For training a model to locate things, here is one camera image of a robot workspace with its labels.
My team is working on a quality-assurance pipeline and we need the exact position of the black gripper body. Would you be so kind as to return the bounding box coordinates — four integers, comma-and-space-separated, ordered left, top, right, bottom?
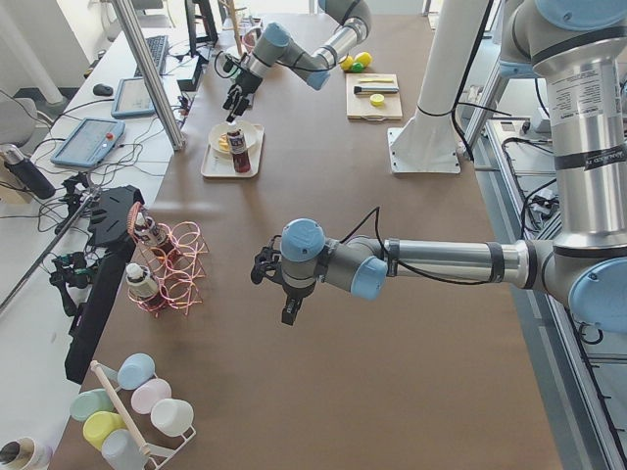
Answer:
250, 237, 314, 300
216, 51, 263, 107

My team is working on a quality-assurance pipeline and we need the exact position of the tea bottle picked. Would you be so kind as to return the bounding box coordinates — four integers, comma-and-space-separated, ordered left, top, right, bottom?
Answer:
226, 121, 251, 173

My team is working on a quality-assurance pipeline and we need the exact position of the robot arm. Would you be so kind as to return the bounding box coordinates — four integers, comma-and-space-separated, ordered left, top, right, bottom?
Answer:
223, 0, 371, 122
251, 1, 626, 333

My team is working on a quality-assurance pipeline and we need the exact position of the beige serving tray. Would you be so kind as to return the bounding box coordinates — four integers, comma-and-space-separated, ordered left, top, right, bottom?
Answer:
200, 124, 265, 178

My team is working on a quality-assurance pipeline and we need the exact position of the tea bottle rear left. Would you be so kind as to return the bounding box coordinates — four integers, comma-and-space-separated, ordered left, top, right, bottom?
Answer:
133, 211, 169, 249

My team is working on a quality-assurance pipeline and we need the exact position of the tea bottle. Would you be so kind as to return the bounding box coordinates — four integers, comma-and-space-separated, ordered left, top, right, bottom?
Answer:
133, 211, 169, 249
125, 262, 163, 308

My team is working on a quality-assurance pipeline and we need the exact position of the tea bottle front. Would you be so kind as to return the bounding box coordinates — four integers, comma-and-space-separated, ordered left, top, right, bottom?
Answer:
125, 262, 163, 308

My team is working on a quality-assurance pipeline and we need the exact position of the white plate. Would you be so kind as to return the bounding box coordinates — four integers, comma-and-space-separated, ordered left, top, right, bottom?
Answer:
208, 120, 258, 154

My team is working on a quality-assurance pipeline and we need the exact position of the braided donut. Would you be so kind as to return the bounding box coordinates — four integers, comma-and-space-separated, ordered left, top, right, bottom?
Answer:
217, 133, 231, 154

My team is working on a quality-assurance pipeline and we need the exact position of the pink bowl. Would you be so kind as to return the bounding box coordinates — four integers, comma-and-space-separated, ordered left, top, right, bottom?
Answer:
241, 25, 264, 53

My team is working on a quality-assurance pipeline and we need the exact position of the wooden mug tree stand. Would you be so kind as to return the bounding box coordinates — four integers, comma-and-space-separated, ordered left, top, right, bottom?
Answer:
217, 0, 255, 58

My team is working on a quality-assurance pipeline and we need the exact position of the black keyboard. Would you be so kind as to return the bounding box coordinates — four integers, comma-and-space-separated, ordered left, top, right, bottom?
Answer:
145, 35, 169, 75

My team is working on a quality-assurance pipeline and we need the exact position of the teach pendant far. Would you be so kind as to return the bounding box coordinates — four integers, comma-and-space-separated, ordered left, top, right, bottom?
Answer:
111, 77, 155, 119

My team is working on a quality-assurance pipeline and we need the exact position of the teach pendant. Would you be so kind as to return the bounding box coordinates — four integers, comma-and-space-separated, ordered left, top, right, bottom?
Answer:
50, 118, 125, 168
111, 77, 155, 119

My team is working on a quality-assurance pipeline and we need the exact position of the yellow lemon lower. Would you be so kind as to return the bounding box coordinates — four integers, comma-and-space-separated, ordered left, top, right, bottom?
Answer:
339, 55, 354, 71

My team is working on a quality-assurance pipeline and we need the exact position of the yellow lemon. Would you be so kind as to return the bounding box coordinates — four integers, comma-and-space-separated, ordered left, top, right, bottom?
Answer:
339, 55, 354, 71
355, 52, 372, 68

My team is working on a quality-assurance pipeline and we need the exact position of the steel muddler tool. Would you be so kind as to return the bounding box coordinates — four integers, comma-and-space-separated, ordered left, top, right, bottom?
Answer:
353, 84, 399, 95

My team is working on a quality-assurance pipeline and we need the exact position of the bamboo cutting board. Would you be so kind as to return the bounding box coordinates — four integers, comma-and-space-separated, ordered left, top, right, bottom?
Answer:
345, 72, 403, 120

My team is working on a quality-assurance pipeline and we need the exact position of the yellow plastic knife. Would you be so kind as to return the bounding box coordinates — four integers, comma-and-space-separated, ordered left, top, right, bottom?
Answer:
358, 76, 394, 83

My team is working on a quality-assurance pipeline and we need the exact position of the yellow lemon upper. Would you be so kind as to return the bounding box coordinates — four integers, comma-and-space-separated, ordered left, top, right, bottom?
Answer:
355, 52, 372, 68

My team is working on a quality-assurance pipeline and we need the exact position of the computer mouse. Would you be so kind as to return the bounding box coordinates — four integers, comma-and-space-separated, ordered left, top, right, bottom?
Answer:
92, 83, 114, 97

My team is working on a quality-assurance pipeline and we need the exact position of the half lemon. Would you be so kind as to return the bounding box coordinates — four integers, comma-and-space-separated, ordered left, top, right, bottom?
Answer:
369, 93, 385, 107

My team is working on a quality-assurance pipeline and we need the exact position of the teach pendant near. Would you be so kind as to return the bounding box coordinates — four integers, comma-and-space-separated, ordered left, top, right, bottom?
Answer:
50, 118, 125, 168

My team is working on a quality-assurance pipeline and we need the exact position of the white cup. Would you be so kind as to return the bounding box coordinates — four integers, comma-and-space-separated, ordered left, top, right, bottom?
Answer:
150, 399, 194, 437

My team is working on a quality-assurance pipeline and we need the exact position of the pink cup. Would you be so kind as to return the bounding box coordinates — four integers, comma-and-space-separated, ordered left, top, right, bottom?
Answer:
130, 378, 171, 415

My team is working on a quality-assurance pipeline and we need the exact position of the black water bottle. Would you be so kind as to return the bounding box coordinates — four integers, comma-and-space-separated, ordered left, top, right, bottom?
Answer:
1, 144, 56, 200

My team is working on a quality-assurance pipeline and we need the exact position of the green cup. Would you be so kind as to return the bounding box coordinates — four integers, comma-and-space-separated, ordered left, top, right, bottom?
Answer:
70, 388, 115, 422

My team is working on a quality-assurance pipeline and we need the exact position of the grey blue cup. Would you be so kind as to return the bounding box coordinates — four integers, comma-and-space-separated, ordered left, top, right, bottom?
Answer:
101, 429, 148, 470

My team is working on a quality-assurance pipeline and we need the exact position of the yellow cup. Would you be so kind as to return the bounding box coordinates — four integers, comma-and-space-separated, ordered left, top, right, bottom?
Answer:
82, 411, 126, 450

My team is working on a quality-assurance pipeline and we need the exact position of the copper wire bottle rack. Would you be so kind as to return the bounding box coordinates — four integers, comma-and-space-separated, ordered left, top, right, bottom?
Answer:
124, 203, 209, 315

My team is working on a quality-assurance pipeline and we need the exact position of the aluminium frame post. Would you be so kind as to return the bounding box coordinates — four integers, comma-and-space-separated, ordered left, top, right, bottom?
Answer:
112, 0, 185, 152

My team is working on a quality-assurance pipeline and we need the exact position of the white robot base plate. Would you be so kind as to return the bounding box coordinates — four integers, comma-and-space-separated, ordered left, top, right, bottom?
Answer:
386, 127, 460, 174

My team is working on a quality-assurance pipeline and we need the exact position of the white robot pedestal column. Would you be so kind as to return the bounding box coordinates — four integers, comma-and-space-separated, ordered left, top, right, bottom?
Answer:
401, 0, 493, 144

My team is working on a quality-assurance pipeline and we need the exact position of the white wire cup rack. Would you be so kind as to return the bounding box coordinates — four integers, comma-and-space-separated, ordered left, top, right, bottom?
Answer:
89, 360, 197, 469

